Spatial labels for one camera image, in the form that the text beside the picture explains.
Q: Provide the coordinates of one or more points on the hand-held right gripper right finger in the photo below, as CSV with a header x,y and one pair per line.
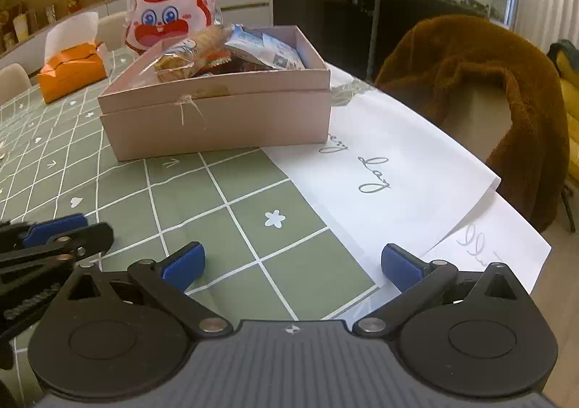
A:
x,y
402,267

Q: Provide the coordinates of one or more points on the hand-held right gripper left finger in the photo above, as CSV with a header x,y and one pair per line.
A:
x,y
181,268

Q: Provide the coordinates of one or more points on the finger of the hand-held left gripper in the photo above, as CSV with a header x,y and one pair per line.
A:
x,y
56,226
86,239

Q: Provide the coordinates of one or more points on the pink cardboard box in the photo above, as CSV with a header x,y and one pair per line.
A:
x,y
217,118

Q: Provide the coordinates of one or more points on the long clear cookie packet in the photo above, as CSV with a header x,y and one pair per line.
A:
x,y
185,57

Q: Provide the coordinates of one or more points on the round cracker packet red edges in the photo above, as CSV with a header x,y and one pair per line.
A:
x,y
217,60

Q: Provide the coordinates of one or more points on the blue snack packet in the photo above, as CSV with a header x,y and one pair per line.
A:
x,y
264,48

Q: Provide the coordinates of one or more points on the green checked tablecloth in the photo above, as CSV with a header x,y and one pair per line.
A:
x,y
135,200

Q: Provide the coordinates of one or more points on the white paper sheet with script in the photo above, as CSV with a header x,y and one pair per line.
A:
x,y
506,245
384,154

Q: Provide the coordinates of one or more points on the white chair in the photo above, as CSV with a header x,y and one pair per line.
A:
x,y
13,82
113,30

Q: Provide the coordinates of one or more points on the orange tissue box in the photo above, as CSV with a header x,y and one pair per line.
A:
x,y
72,73

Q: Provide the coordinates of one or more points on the light chair under coat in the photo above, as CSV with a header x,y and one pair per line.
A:
x,y
479,123

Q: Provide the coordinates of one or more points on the brown furry chair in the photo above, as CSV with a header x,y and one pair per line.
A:
x,y
511,86

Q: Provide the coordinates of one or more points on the yellow cushion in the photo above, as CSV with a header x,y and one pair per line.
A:
x,y
567,91

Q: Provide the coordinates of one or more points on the red rabbit face bag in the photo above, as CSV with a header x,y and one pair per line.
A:
x,y
169,9

